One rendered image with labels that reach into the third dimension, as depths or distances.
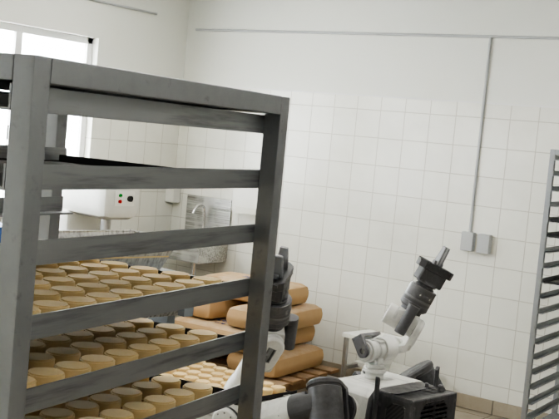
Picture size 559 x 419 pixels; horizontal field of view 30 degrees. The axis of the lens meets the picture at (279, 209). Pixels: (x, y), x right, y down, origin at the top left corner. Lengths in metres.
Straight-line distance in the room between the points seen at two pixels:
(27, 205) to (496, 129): 6.17
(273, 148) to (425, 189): 5.76
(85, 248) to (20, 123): 0.22
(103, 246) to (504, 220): 5.94
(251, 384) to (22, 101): 0.74
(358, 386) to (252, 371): 1.09
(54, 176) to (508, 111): 6.07
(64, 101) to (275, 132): 0.52
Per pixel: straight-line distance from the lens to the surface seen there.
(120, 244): 1.40
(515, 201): 7.16
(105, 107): 1.34
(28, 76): 1.19
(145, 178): 1.43
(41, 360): 1.47
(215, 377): 3.62
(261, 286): 1.72
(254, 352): 1.74
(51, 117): 1.95
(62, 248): 1.30
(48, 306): 1.37
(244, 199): 8.14
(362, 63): 7.75
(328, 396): 2.71
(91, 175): 1.33
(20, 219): 1.19
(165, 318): 4.18
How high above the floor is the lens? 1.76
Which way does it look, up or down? 4 degrees down
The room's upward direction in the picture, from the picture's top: 5 degrees clockwise
